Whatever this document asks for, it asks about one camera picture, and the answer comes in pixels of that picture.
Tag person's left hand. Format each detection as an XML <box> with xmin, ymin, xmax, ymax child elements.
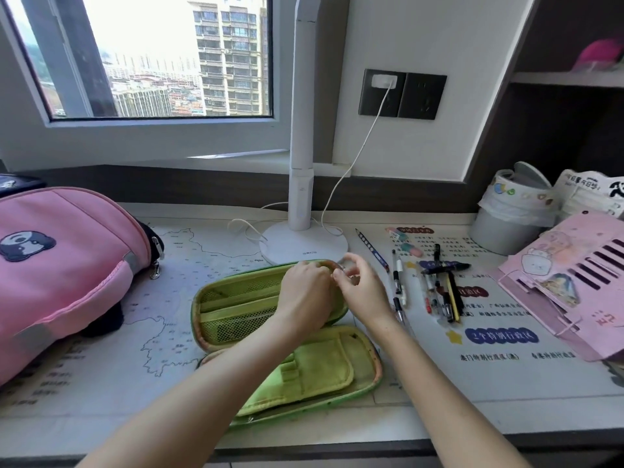
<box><xmin>275</xmin><ymin>260</ymin><xmax>350</xmax><ymax>337</ymax></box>

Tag person's right hand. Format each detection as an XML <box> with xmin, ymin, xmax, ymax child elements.
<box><xmin>333</xmin><ymin>253</ymin><xmax>396</xmax><ymax>332</ymax></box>

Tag white pen with black tip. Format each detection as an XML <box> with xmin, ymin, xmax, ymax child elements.
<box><xmin>391</xmin><ymin>249</ymin><xmax>410</xmax><ymax>323</ymax></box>

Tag blue striped pencil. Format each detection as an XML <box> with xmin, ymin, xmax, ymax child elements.
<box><xmin>354</xmin><ymin>228</ymin><xmax>391</xmax><ymax>274</ymax></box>

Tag green pencil case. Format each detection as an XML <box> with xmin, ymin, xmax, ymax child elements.
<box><xmin>190</xmin><ymin>259</ymin><xmax>384</xmax><ymax>430</ymax></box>

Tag pile of pens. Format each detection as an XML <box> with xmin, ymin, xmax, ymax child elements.
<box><xmin>419</xmin><ymin>243</ymin><xmax>473</xmax><ymax>325</ymax></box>

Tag pink and navy backpack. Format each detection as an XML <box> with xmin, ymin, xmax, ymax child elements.
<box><xmin>0</xmin><ymin>174</ymin><xmax>166</xmax><ymax>385</ymax></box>

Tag person's right forearm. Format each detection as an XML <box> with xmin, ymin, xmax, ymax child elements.
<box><xmin>370</xmin><ymin>314</ymin><xmax>532</xmax><ymax>468</ymax></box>

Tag person's left forearm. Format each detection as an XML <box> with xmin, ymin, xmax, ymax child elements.
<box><xmin>77</xmin><ymin>316</ymin><xmax>313</xmax><ymax>468</ymax></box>

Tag white desk lamp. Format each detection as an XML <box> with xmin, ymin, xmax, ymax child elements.
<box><xmin>258</xmin><ymin>0</ymin><xmax>350</xmax><ymax>267</ymax></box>

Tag printed desk mat with map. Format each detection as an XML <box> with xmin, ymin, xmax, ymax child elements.
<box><xmin>0</xmin><ymin>221</ymin><xmax>624</xmax><ymax>420</ymax></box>

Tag grey bin with white liner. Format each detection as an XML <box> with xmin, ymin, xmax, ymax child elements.
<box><xmin>469</xmin><ymin>161</ymin><xmax>559</xmax><ymax>257</ymax></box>

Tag pink cardboard organizer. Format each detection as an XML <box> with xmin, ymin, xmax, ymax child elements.
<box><xmin>497</xmin><ymin>211</ymin><xmax>624</xmax><ymax>362</ymax></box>

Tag white framed window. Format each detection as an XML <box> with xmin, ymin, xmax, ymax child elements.
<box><xmin>0</xmin><ymin>0</ymin><xmax>293</xmax><ymax>174</ymax></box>

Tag white panda print bag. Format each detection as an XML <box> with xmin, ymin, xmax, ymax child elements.
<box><xmin>553</xmin><ymin>169</ymin><xmax>624</xmax><ymax>220</ymax></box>

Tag dark wooden shelf unit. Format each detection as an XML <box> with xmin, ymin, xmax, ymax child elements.
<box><xmin>463</xmin><ymin>0</ymin><xmax>624</xmax><ymax>186</ymax></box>

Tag pink round object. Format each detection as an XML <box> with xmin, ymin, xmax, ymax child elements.
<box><xmin>573</xmin><ymin>37</ymin><xmax>624</xmax><ymax>73</ymax></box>

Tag white charging cable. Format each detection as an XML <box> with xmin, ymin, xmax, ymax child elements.
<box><xmin>227</xmin><ymin>87</ymin><xmax>393</xmax><ymax>242</ymax></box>

